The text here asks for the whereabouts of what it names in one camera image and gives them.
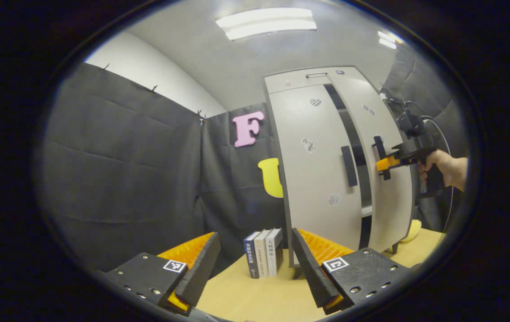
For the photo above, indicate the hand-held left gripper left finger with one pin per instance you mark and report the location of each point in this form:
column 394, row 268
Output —
column 201, row 273

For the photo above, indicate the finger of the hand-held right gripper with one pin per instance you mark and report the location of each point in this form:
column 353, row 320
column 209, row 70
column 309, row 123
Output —
column 388, row 163

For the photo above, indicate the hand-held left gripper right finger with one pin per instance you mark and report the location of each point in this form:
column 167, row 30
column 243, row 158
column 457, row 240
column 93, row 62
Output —
column 310, row 273

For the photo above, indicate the grey cabinet door cube sticker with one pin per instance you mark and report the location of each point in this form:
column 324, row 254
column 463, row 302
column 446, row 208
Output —
column 393, row 210

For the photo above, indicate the grey double-door shoe cabinet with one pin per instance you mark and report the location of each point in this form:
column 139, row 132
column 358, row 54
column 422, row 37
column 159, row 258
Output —
column 353, row 127

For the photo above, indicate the grey cabinet door checkered sticker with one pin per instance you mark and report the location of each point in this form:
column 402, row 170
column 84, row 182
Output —
column 313, row 188

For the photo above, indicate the grey cabinet drawer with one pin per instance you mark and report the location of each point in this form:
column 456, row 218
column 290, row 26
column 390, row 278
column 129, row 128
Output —
column 290, row 82

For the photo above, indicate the white book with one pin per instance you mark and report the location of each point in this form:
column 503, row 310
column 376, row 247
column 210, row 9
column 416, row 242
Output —
column 275, row 252

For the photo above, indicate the cream book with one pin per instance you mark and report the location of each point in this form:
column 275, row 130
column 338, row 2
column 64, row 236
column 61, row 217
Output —
column 262, row 255

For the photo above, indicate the navy book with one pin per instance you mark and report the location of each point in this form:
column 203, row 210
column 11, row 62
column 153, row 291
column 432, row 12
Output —
column 251, row 257

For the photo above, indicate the black backdrop cloth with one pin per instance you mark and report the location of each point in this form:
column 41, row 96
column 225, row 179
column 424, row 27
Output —
column 125, row 179

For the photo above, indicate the large ceiling light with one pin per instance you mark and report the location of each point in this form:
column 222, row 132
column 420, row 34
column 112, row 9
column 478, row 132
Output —
column 266, row 23

